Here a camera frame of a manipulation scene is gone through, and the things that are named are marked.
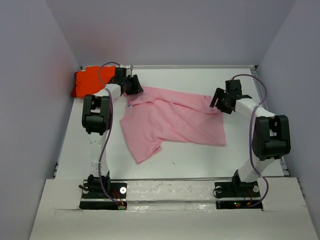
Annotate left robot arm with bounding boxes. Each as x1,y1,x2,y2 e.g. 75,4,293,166
81,65,144,198

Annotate folded orange t-shirt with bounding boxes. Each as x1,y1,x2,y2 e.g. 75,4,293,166
70,66,116,98

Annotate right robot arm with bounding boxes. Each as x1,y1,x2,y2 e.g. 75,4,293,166
210,79,291,196

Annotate aluminium table edge rail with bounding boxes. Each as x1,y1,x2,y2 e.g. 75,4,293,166
133,65,258,70

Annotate pink t-shirt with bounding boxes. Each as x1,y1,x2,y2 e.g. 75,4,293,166
120,86,227,164

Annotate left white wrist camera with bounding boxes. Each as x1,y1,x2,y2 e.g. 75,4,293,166
125,64,133,76

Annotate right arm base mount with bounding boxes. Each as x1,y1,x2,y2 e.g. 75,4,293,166
212,175,263,210

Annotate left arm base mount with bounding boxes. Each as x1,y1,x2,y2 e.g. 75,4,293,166
78,175,128,211

